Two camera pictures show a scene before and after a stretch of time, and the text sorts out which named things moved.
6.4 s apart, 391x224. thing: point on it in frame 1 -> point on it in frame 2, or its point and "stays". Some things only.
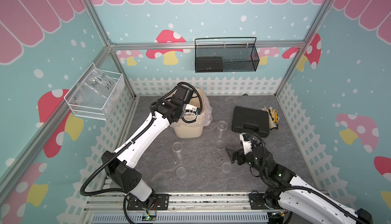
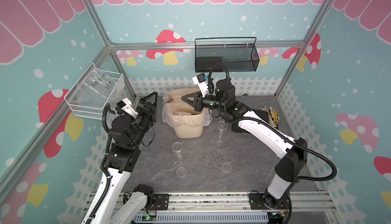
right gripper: [241, 154] -> [198, 103]
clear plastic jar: [222, 125] stays
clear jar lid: [226, 166] stays
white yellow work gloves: [273, 118] stays
